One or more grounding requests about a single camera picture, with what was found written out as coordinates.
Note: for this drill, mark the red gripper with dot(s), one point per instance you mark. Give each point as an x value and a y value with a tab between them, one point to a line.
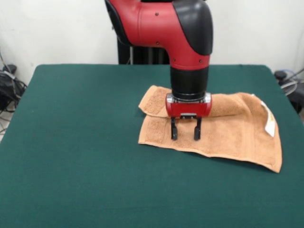
187	109

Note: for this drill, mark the tan towel with white label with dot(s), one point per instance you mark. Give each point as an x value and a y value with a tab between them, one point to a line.
225	133

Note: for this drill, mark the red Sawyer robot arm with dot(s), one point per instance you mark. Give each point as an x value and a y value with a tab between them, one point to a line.
166	35

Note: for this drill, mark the dark green table cloth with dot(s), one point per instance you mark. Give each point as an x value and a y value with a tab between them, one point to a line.
71	142

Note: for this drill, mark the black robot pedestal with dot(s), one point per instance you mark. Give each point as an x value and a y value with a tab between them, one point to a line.
147	55

